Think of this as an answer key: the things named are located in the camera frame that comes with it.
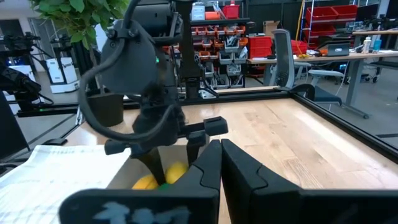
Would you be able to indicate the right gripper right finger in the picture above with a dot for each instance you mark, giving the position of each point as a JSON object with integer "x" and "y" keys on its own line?
{"x": 248, "y": 193}

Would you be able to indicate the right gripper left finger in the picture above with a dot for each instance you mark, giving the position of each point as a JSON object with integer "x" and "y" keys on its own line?
{"x": 199, "y": 199}

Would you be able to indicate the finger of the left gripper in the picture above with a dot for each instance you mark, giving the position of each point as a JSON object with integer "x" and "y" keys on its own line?
{"x": 193, "y": 151}
{"x": 154, "y": 168}

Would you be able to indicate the yellow toy banana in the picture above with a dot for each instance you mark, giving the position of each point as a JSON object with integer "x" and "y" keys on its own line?
{"x": 144, "y": 183}

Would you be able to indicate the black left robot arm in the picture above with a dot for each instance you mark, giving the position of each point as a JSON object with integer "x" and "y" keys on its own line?
{"x": 189, "y": 46}

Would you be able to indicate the black background robot arm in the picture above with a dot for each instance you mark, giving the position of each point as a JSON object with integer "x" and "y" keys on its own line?
{"x": 18, "y": 87}

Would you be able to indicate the grey tupperware container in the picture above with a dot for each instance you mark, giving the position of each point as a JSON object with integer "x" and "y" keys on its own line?
{"x": 130, "y": 171}

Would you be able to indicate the parts bin shelf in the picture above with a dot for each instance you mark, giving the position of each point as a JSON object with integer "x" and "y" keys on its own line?
{"x": 230, "y": 46}

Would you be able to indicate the white equipment box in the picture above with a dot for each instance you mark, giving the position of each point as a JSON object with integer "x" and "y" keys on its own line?
{"x": 62, "y": 74}
{"x": 21, "y": 73}

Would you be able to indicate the white checked kitchen towel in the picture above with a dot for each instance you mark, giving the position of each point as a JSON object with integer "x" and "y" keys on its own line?
{"x": 46, "y": 180}

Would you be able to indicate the grey office chair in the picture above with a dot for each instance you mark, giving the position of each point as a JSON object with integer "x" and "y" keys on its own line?
{"x": 283, "y": 59}

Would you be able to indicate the green potted plant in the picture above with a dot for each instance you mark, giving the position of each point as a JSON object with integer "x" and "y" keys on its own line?
{"x": 81, "y": 15}

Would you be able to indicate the red storage bin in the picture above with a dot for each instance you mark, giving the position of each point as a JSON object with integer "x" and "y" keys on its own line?
{"x": 230, "y": 11}

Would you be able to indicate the cardboard box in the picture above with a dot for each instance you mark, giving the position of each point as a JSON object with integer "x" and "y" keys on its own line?
{"x": 270, "y": 26}

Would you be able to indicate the black flat panel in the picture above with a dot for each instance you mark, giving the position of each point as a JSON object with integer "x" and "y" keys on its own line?
{"x": 11, "y": 130}

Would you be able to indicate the grey laptop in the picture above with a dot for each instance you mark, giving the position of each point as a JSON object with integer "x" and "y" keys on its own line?
{"x": 337, "y": 49}

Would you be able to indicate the white bottle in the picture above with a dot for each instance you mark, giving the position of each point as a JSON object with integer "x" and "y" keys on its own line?
{"x": 367, "y": 45}

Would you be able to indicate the red bin rack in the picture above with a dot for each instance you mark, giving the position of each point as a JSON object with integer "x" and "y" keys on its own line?
{"x": 329, "y": 15}

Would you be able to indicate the blue cup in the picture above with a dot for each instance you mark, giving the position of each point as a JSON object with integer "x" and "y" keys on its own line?
{"x": 377, "y": 46}

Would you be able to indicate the black aluminium table frame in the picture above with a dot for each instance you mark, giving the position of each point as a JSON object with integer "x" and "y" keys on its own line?
{"x": 255, "y": 96}

